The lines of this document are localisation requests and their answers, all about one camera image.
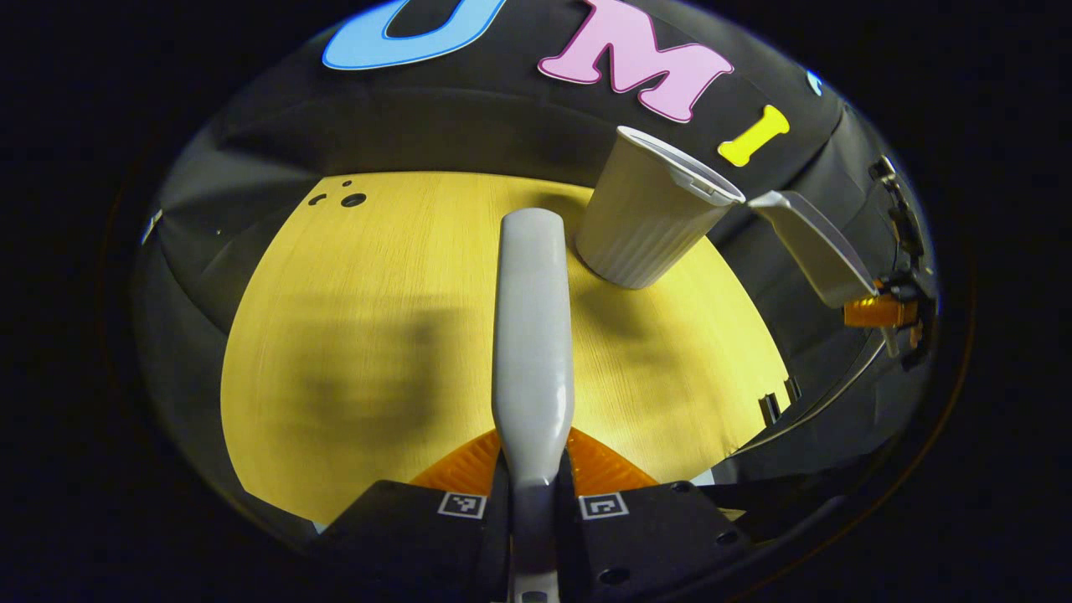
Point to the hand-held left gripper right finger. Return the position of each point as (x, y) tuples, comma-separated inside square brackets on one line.
[(662, 532)]

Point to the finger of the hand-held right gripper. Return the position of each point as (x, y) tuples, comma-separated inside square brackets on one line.
[(875, 312)]

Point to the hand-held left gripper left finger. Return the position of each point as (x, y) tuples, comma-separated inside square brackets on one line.
[(402, 528)]

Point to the yellow wooden desktop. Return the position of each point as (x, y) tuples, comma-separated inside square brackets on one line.
[(377, 276)]

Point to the silver metal clip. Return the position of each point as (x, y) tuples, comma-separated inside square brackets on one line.
[(152, 224)]

